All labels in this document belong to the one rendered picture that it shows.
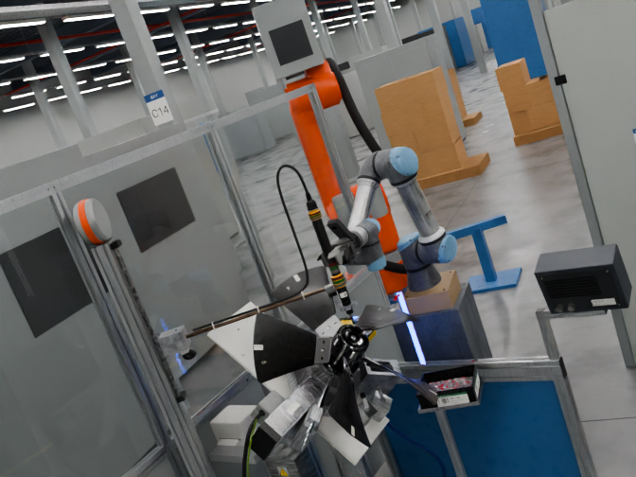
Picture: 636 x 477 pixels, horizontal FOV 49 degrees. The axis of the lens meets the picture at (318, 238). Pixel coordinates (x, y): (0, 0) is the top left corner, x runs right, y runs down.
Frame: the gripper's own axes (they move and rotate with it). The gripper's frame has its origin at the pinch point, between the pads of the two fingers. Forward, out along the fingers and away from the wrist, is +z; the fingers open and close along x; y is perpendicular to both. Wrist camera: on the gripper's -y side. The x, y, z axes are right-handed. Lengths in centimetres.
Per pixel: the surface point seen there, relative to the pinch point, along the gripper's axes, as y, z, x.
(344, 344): 27.8, 12.1, -4.8
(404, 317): 36.0, -23.1, -8.2
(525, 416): 89, -39, -36
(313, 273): 9.4, -10.0, 15.1
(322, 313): 20.7, 1.5, 8.3
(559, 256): 26, -39, -65
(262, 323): 10.6, 28.0, 11.5
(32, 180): -57, -81, 265
